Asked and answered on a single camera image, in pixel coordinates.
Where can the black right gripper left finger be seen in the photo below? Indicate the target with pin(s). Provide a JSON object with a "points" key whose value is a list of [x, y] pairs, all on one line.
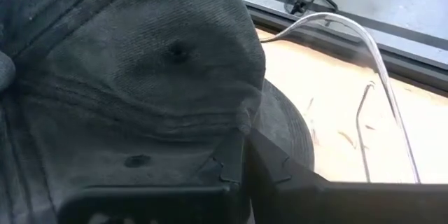
{"points": [[231, 157]]}

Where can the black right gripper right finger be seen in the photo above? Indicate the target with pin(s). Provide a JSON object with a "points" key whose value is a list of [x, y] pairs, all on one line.
{"points": [[269, 171]]}

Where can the dark charcoal baseball cap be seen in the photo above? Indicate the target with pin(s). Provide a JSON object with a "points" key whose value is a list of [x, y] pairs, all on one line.
{"points": [[140, 77]]}

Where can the large clear plastic bin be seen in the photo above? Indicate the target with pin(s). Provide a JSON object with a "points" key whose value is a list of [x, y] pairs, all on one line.
{"points": [[376, 56]]}

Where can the black table edge rail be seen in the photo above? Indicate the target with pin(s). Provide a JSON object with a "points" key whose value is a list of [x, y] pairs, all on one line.
{"points": [[420, 71]]}

